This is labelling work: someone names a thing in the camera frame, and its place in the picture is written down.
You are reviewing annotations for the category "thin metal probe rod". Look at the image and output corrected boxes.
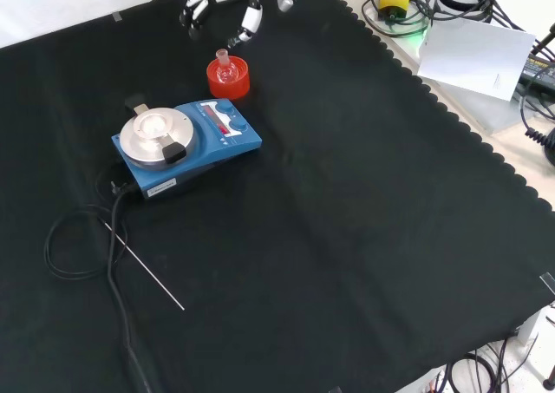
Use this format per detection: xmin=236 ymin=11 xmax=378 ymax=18
xmin=103 ymin=222 xmax=186 ymax=312

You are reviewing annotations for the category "white paper sheet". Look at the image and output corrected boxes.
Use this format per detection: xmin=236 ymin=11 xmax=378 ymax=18
xmin=416 ymin=17 xmax=538 ymax=103

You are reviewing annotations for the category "clear glass round-bottom flask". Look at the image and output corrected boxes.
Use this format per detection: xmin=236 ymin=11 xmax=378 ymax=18
xmin=215 ymin=49 xmax=240 ymax=86

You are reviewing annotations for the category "black cable around stop button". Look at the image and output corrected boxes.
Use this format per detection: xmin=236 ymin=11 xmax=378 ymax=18
xmin=361 ymin=0 xmax=431 ymax=37

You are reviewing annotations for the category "thin black probe cable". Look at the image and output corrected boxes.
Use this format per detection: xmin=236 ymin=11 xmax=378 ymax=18
xmin=43 ymin=210 xmax=131 ymax=280

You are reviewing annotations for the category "black power supply brick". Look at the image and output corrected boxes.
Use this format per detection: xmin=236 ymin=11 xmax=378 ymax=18
xmin=517 ymin=53 xmax=555 ymax=97

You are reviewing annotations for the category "red round flask stand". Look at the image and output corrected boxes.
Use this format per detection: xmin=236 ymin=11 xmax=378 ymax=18
xmin=206 ymin=56 xmax=251 ymax=101

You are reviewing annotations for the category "black heater power cable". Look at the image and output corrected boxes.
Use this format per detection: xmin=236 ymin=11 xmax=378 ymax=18
xmin=106 ymin=180 xmax=153 ymax=393

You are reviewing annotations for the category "black bench cloth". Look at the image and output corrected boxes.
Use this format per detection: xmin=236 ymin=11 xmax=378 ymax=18
xmin=0 ymin=0 xmax=555 ymax=393

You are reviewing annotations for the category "black coiled cable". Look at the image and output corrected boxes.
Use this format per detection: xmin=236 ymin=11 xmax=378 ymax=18
xmin=523 ymin=126 xmax=555 ymax=167

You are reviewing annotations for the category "blue-base heater with steel plate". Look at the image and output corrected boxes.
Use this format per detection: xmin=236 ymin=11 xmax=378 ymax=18
xmin=111 ymin=94 xmax=264 ymax=200

